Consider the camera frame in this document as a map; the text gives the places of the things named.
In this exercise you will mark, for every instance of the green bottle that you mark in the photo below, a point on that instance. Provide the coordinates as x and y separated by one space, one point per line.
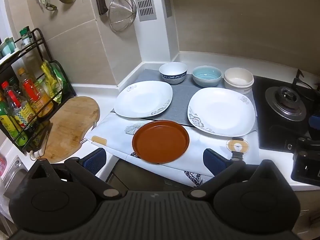
10 125

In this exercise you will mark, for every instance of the white bowl blue pattern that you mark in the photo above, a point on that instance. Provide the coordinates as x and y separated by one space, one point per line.
173 71

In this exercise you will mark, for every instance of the yellow cap oil bottle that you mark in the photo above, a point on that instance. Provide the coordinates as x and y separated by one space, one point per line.
22 73

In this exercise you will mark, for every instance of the metal stove burner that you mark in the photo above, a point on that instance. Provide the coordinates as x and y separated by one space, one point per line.
286 102

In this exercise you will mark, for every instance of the cream bowl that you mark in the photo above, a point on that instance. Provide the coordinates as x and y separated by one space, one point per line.
238 80

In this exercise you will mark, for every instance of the white printed cloth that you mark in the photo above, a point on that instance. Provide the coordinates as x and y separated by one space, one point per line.
117 133

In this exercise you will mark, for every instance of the steel sink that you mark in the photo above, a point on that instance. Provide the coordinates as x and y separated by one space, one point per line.
13 175

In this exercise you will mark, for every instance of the wooden cutting board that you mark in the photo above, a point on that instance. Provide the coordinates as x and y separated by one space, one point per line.
72 123

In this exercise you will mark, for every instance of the red cap sauce bottle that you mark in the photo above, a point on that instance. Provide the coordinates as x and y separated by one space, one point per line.
17 107

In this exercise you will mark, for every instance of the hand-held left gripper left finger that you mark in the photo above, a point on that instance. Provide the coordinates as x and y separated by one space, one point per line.
96 160

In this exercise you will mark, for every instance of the grey mat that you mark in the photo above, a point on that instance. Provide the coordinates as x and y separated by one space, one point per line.
180 97

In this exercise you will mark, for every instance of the green cap spice jar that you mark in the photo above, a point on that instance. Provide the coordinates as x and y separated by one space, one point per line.
26 36

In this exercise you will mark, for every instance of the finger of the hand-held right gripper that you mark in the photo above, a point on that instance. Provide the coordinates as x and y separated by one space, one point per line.
315 123

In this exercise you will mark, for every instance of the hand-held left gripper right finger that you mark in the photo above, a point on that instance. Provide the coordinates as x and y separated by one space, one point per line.
212 160

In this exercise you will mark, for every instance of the white square floral plate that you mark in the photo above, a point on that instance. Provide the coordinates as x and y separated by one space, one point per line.
222 111
142 98

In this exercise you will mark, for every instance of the round brown plate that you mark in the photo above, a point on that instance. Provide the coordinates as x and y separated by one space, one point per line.
160 142

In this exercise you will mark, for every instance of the black gas stove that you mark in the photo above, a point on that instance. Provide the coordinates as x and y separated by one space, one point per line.
272 132

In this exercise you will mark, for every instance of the metal mesh strainer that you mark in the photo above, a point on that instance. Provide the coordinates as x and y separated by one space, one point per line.
122 12

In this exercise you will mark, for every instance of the white vent grille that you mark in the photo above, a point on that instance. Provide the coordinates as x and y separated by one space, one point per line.
144 0

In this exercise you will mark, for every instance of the yellow green packets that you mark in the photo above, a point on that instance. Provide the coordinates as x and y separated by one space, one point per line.
52 80

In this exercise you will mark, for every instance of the teal cup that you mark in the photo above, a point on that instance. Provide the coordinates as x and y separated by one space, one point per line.
7 46

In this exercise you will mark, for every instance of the amber bottle red label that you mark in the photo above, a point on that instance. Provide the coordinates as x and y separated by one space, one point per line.
35 96

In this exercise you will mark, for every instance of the light blue bowl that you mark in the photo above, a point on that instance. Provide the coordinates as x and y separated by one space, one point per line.
206 77

